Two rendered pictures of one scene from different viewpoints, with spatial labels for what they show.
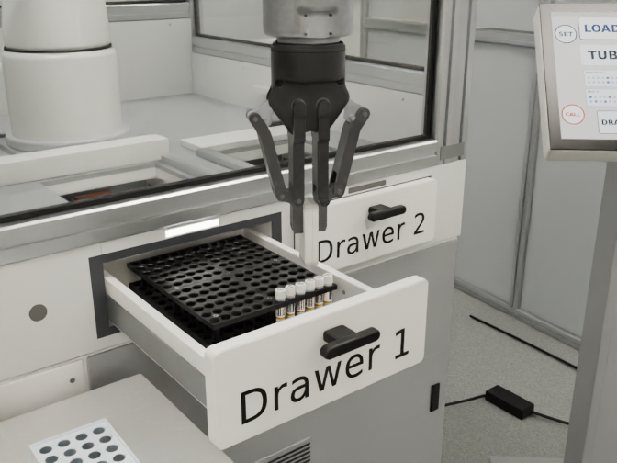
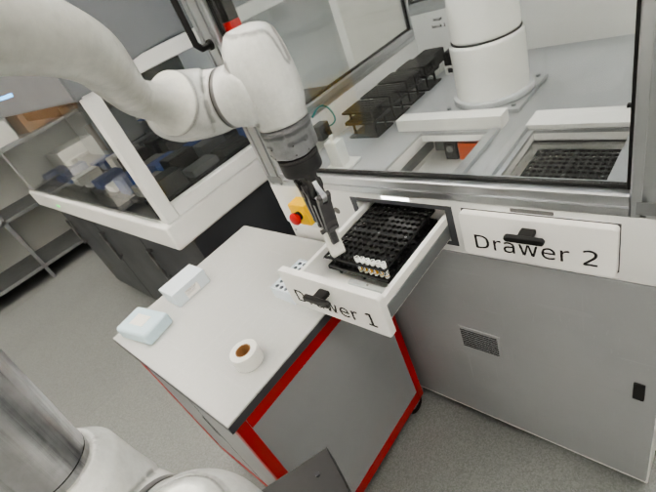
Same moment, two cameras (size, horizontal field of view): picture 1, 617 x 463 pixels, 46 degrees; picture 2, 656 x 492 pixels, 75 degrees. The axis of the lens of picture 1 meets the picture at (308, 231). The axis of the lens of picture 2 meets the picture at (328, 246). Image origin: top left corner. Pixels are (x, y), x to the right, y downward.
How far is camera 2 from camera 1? 1.05 m
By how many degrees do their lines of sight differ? 79
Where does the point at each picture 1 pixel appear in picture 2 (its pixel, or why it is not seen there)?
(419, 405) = (616, 385)
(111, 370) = not seen: hidden behind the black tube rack
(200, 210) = (395, 191)
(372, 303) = (343, 291)
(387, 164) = (555, 200)
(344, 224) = (498, 231)
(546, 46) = not seen: outside the picture
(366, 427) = (552, 362)
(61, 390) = not seen: hidden behind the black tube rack
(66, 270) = (342, 198)
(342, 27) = (278, 156)
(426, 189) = (598, 234)
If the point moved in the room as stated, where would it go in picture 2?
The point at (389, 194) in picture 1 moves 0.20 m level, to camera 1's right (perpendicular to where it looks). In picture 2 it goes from (546, 225) to (634, 288)
